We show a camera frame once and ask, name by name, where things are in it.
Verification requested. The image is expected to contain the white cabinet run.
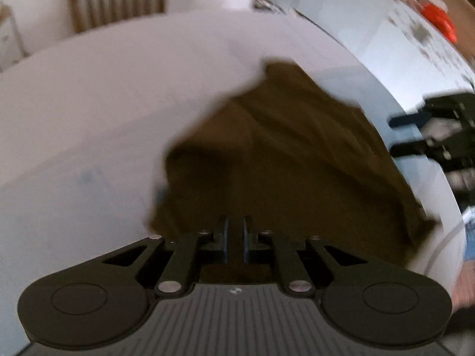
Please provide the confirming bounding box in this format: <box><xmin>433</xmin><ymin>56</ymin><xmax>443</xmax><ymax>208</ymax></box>
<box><xmin>267</xmin><ymin>0</ymin><xmax>474</xmax><ymax>96</ymax></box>

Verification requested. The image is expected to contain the red plastic bag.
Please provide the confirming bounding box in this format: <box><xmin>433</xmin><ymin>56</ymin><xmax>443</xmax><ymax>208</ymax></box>
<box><xmin>421</xmin><ymin>2</ymin><xmax>457</xmax><ymax>44</ymax></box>

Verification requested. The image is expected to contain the white blue table cloth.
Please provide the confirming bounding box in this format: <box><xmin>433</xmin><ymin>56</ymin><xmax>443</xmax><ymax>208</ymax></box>
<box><xmin>1</xmin><ymin>12</ymin><xmax>465</xmax><ymax>355</ymax></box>

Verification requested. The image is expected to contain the brown garment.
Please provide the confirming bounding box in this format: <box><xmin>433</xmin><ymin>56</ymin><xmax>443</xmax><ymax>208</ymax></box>
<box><xmin>149</xmin><ymin>60</ymin><xmax>436</xmax><ymax>266</ymax></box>

